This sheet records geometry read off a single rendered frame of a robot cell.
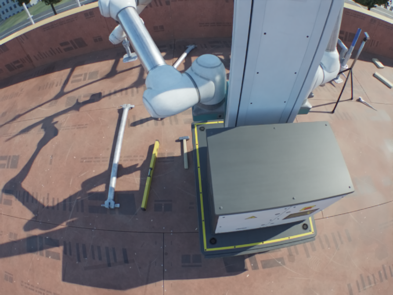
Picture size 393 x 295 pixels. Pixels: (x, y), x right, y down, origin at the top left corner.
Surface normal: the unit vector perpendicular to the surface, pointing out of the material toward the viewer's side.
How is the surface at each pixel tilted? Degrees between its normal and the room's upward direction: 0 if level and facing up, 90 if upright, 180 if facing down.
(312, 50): 90
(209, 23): 90
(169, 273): 0
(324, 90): 0
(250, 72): 90
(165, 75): 28
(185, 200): 0
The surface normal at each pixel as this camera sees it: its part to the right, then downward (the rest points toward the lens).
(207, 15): 0.03, 0.86
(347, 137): -0.05, -0.51
